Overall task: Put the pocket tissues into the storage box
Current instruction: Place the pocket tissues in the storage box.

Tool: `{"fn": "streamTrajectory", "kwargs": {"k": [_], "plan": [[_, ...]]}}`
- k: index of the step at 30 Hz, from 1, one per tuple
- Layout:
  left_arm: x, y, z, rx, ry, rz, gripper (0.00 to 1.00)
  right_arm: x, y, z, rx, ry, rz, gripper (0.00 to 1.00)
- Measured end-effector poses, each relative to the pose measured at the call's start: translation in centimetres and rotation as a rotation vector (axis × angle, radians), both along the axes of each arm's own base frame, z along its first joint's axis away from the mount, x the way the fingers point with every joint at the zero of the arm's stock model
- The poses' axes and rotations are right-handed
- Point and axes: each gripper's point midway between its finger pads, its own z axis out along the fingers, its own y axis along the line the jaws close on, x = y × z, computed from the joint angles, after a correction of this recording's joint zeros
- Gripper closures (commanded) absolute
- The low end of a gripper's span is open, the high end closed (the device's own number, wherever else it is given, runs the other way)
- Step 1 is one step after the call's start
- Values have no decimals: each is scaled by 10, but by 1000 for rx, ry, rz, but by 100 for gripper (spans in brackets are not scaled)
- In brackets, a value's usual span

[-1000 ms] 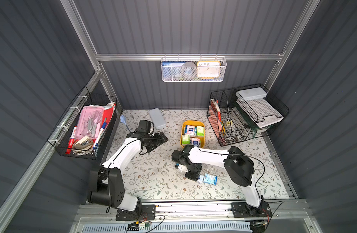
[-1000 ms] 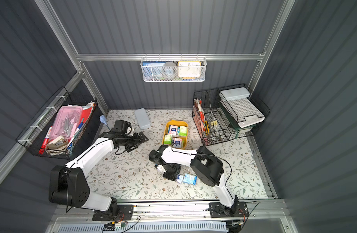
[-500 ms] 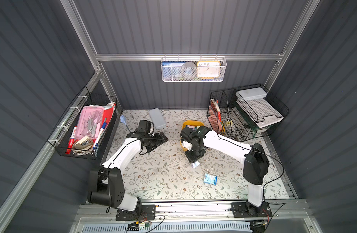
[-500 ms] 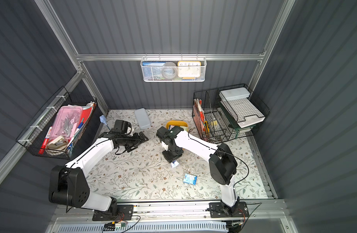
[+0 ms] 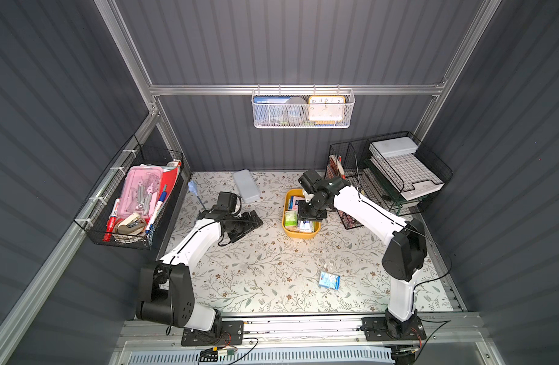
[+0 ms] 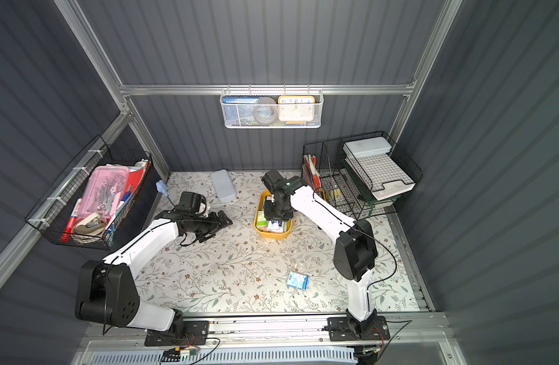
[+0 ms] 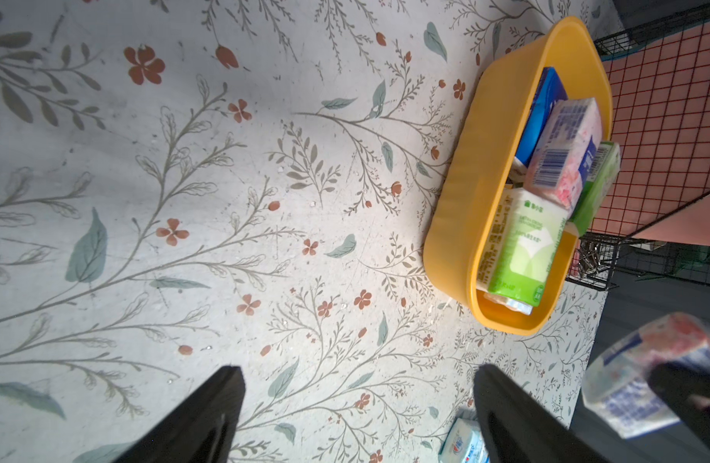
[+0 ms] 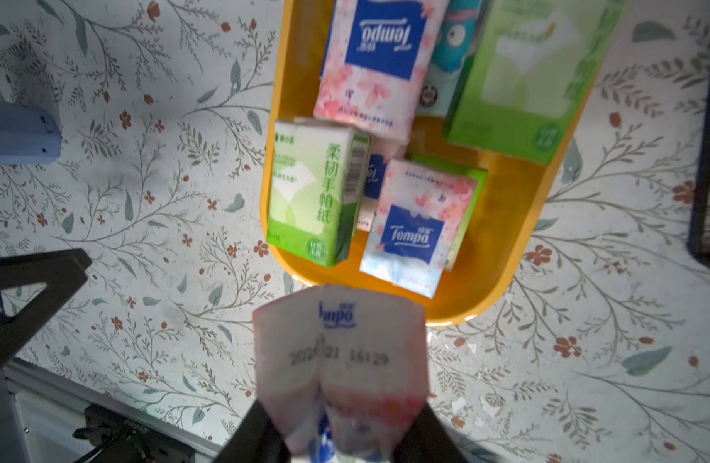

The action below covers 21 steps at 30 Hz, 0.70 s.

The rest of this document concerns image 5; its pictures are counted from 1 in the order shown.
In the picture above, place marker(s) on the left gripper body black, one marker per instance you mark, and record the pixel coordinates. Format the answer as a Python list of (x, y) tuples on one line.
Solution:
[(241, 223)]

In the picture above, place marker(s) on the white plastic case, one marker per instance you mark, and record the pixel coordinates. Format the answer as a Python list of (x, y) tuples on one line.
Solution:
[(246, 185)]

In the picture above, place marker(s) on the black wire side basket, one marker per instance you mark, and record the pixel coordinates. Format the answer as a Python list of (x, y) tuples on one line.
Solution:
[(94, 219)]

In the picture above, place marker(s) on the pink tissue pack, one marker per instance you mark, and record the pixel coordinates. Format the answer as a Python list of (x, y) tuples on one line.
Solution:
[(306, 227), (294, 202)]

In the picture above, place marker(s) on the blue box in basket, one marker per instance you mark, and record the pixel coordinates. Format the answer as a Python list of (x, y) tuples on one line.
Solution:
[(269, 111)]

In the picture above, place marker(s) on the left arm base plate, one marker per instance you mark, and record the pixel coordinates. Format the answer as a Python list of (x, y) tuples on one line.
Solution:
[(223, 333)]

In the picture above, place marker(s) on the grey tape roll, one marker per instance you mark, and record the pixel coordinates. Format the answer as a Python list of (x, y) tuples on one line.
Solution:
[(296, 111)]

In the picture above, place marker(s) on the green tissue pack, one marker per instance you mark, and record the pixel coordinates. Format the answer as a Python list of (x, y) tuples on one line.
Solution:
[(291, 220)]

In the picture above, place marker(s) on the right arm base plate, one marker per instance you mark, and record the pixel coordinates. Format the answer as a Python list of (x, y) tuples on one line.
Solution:
[(390, 329)]

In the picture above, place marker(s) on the white paper stack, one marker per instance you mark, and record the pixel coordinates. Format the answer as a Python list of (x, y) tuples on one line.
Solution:
[(397, 160)]

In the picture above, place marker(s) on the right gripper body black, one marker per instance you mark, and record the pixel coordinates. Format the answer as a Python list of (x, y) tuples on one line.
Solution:
[(312, 213)]

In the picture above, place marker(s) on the white wire wall basket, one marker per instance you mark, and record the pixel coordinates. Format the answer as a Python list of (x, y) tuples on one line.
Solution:
[(305, 93)]

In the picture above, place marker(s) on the black wire desk organizer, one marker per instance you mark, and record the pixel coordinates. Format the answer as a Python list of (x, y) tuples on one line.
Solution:
[(352, 160)]

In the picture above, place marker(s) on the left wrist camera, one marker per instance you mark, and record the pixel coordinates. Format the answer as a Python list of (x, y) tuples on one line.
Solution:
[(228, 203)]

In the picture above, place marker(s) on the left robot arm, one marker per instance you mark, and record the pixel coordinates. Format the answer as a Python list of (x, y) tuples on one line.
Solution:
[(166, 293)]

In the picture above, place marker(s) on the yellow storage box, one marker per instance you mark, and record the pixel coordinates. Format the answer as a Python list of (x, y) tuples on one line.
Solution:
[(295, 234)]

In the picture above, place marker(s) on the blue brush holder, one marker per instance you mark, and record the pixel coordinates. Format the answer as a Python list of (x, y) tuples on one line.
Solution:
[(193, 188)]

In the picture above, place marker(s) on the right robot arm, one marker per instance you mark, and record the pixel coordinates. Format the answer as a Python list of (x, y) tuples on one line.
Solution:
[(405, 241)]

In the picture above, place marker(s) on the yellow alarm clock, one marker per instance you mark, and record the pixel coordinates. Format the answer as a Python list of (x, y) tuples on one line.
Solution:
[(326, 109)]

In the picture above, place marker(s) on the light blue tissue pack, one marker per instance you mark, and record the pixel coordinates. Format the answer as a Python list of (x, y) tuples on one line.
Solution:
[(329, 281)]

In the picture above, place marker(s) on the red marker pen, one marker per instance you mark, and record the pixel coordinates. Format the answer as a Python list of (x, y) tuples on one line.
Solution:
[(111, 221)]

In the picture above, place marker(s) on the pink pencil case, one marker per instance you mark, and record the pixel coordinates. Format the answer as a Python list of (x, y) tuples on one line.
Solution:
[(141, 188)]

